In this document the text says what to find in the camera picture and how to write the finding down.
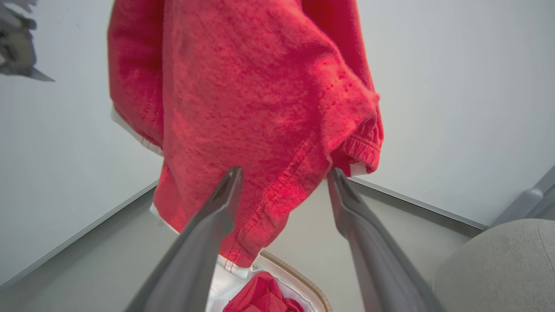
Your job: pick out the grey fabric sofa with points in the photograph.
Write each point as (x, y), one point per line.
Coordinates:
(498, 268)

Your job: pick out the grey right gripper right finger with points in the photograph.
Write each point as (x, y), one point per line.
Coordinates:
(373, 260)

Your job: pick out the red sweatshirt with white hem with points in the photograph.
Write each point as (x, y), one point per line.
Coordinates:
(243, 86)

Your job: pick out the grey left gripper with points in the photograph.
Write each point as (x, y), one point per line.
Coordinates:
(13, 13)

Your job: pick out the grey metal sofa frame tube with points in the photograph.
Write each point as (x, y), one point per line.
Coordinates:
(524, 201)

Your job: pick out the crumpled red clothing piece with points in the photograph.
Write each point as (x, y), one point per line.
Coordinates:
(260, 297)

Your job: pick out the woven basket with white liner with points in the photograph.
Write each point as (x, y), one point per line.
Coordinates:
(305, 282)

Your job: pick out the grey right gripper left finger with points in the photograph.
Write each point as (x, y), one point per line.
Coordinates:
(204, 242)

